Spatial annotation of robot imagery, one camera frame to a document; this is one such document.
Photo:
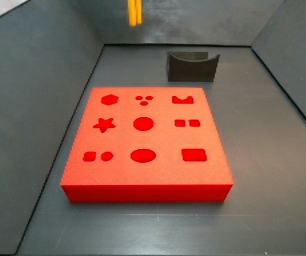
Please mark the yellow square-circle peg object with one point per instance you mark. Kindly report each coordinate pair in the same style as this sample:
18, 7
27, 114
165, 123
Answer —
135, 12

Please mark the red foam shape board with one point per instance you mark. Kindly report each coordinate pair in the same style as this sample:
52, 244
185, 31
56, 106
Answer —
147, 147

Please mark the dark grey curved block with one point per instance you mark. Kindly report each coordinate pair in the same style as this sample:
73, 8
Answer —
191, 66

